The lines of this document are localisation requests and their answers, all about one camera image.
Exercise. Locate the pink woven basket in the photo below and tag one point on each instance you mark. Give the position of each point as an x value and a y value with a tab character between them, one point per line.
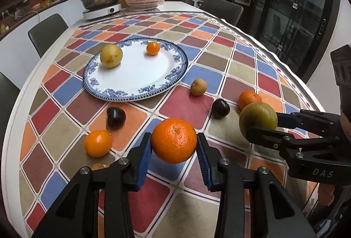
144	1

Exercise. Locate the person's right hand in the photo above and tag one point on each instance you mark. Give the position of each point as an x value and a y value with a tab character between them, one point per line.
326	195

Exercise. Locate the white induction cooker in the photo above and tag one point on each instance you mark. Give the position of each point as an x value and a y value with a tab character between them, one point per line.
105	12

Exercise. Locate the yellow pear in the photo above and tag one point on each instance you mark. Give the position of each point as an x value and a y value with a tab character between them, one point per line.
111	55

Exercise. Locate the smooth orange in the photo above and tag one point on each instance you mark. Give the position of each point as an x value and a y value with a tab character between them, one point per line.
98	143

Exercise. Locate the grey dining chair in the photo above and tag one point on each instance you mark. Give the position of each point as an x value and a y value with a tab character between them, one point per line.
46	32
6	103
222	9

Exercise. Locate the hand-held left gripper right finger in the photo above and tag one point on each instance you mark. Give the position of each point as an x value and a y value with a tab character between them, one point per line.
204	161

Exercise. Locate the small brown fruit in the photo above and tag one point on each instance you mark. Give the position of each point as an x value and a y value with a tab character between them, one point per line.
99	166
198	87

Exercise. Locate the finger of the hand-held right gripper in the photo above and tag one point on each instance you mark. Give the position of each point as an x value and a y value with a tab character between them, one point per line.
288	120
268	138

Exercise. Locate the medium orange tangerine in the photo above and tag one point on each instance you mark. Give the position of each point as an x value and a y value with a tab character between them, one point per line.
246	98

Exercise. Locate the green apple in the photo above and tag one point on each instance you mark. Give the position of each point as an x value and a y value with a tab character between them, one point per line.
257	116

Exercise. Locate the small orange kumquat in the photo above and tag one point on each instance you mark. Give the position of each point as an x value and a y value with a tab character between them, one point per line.
153	48

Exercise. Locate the dark purple plum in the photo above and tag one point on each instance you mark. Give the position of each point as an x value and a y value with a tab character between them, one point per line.
220	108
115	117

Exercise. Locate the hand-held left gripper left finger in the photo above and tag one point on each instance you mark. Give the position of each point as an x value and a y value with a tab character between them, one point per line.
145	161

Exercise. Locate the blue patterned white plate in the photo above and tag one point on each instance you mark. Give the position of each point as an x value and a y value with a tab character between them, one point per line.
142	76

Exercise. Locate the colourful checked tablecloth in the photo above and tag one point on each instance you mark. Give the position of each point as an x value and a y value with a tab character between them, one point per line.
192	32

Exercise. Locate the large orange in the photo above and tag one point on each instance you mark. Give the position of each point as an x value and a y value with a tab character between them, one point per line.
174	140

